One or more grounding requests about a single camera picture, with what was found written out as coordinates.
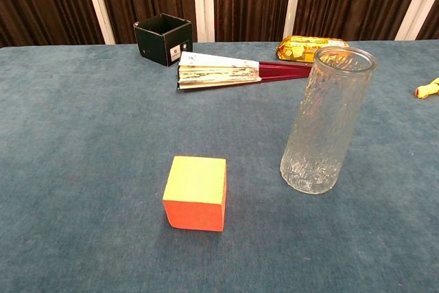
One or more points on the blue fabric table cover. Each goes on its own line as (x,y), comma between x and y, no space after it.
(103,169)

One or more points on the yellow and orange cube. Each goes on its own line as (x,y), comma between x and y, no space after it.
(195,193)

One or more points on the transparent textured glass vase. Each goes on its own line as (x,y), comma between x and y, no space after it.
(326,128)

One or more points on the gold foil snack package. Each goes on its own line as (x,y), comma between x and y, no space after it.
(298,49)

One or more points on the yellow and orange toy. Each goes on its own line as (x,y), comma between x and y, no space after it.
(427,90)

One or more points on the black open cardboard box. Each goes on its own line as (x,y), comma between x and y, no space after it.
(161,40)

